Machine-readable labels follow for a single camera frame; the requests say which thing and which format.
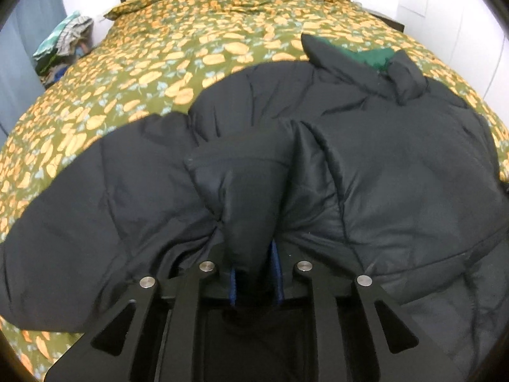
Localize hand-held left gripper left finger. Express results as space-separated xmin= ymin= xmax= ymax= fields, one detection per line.
xmin=45 ymin=246 xmax=240 ymax=382

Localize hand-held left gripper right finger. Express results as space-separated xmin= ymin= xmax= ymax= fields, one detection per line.
xmin=270 ymin=241 xmax=464 ymax=382

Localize black puffer jacket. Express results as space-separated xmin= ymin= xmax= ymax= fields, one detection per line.
xmin=0 ymin=33 xmax=509 ymax=382

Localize pile of mixed clothes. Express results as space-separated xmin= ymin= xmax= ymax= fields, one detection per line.
xmin=32 ymin=11 xmax=94 ymax=88

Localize olive floral duvet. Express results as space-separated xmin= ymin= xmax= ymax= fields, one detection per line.
xmin=0 ymin=0 xmax=509 ymax=382

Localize grey-blue curtain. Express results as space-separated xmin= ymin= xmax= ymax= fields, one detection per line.
xmin=0 ymin=0 xmax=66 ymax=138

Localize white wardrobe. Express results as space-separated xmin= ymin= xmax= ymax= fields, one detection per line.
xmin=398 ymin=0 xmax=509 ymax=104

